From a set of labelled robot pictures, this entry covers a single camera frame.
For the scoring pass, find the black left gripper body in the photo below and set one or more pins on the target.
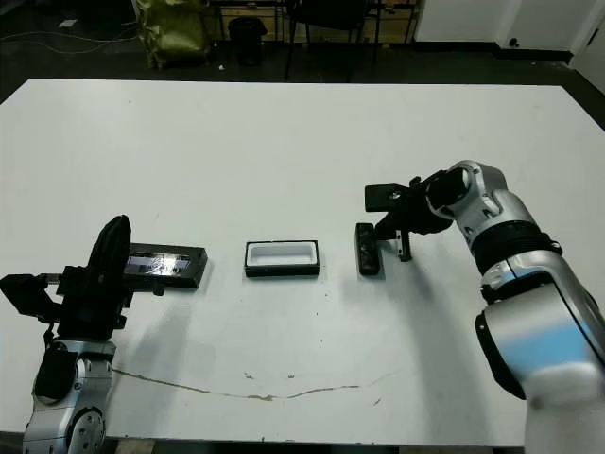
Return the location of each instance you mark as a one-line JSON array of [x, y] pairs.
[[85, 312]]

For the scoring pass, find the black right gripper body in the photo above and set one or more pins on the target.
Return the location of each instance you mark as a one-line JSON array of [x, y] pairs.
[[418, 217]]

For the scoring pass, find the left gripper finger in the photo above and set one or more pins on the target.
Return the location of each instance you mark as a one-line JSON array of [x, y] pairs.
[[126, 255], [108, 255]]

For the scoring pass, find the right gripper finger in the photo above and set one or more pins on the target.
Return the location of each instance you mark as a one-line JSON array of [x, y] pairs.
[[390, 220], [386, 233]]

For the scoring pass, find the slim black camera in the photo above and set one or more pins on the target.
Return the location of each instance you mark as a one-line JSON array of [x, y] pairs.
[[368, 250]]

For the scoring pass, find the black box lid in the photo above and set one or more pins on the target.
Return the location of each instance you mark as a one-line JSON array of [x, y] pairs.
[[184, 267]]

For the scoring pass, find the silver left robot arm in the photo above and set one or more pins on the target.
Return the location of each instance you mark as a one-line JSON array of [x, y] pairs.
[[71, 402]]

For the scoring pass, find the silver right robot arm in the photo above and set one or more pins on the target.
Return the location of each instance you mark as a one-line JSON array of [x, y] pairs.
[[520, 284]]

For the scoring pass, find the black box with white insert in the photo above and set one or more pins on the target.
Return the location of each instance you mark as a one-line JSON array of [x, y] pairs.
[[281, 257]]

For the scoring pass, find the black folding chair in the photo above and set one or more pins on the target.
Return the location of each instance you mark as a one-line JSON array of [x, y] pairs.
[[331, 19]]

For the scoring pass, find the crinkled plastic bag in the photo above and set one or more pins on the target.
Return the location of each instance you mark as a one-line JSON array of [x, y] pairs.
[[175, 35]]

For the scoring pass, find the black trash bin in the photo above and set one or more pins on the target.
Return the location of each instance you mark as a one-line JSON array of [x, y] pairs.
[[247, 40]]

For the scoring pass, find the white paper sheet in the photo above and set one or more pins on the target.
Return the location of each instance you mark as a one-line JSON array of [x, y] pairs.
[[67, 23]]

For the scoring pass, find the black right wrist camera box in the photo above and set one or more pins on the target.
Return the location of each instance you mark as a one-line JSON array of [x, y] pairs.
[[383, 196]]

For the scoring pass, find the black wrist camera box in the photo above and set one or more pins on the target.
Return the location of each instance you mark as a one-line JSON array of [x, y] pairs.
[[23, 293], [383, 196]]

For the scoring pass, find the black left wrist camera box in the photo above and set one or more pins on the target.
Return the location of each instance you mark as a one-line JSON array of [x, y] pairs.
[[23, 293]]

